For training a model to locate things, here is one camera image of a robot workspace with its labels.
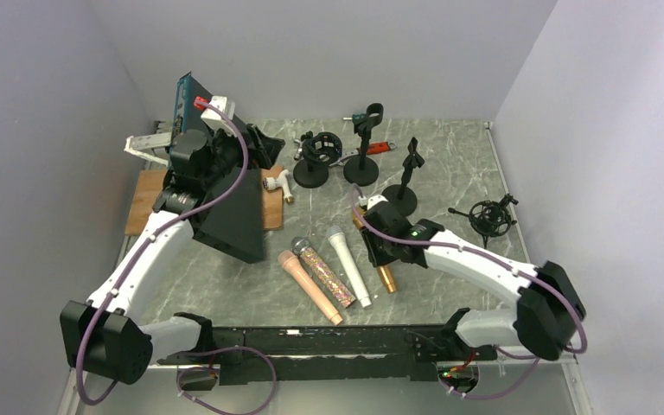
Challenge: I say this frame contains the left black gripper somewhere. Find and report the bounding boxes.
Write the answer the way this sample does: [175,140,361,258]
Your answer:
[201,123,285,190]

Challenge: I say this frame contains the gold microphone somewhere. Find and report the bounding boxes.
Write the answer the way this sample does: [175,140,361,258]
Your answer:
[353,216,397,293]

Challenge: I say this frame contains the white microphone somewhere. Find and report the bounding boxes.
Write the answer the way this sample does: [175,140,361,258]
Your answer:
[326,226,372,309]

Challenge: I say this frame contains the tall black mic stand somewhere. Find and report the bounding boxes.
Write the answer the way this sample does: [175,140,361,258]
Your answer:
[382,137,425,216]

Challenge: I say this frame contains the glitter microphone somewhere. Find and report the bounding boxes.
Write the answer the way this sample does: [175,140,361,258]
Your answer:
[291,237,356,309]

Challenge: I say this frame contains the black clip round-base stand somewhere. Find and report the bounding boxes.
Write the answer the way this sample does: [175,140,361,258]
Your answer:
[343,103,384,187]

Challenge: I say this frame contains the pink microphone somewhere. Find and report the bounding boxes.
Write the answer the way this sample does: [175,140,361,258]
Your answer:
[278,250,343,326]

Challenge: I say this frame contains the black tripod shock-mount stand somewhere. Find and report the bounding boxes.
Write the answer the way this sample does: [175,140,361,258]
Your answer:
[447,194,520,249]

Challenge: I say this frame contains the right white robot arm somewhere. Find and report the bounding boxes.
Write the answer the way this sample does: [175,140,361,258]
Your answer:
[354,195,587,361]

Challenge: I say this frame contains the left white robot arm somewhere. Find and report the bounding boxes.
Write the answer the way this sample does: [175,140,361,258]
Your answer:
[60,123,284,385]

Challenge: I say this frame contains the white pipe fitting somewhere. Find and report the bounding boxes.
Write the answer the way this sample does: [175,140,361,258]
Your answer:
[262,169,294,204]

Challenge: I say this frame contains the wooden board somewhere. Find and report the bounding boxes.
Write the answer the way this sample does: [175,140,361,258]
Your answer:
[124,165,287,236]

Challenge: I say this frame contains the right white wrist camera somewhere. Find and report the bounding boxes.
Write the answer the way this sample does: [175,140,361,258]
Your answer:
[364,195,388,211]

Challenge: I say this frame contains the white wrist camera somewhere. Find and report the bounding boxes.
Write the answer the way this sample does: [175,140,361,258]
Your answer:
[194,95,235,133]
[364,195,388,211]

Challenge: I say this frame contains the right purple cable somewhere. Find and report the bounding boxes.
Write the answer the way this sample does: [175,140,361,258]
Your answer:
[348,182,590,401]

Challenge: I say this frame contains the black shock-mount round-base stand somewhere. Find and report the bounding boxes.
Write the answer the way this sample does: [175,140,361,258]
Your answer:
[292,131,342,188]

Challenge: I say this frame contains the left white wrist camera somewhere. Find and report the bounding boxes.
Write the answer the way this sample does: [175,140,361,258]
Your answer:
[194,95,235,133]

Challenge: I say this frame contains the blue network switch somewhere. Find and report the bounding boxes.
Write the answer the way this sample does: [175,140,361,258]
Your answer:
[164,73,265,264]

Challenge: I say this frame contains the green handled screwdriver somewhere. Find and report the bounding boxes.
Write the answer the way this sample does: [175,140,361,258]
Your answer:
[342,113,368,125]

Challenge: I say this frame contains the red handled adjustable wrench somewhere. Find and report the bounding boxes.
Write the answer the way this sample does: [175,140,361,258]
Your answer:
[329,142,397,167]

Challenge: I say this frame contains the white bracket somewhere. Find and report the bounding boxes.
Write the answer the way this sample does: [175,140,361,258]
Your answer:
[124,132,172,166]

